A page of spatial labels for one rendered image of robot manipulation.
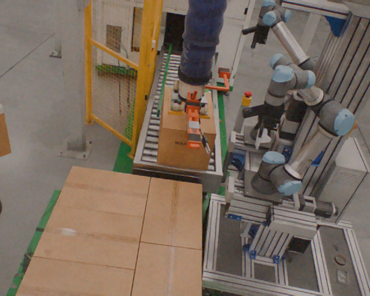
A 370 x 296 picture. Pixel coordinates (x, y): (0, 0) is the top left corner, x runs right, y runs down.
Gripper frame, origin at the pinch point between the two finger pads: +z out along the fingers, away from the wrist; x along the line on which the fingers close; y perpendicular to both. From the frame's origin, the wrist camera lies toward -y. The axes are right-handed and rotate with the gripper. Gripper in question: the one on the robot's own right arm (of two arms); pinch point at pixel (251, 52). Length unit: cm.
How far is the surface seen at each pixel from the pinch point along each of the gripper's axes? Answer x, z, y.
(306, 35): 268, 63, 101
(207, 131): -20, 57, -17
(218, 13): -21.9, -27.9, -26.9
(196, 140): -77, 25, -25
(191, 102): -37, 26, -32
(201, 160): -21, 84, -16
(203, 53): -24.1, -3.1, -31.0
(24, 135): 43, 152, -199
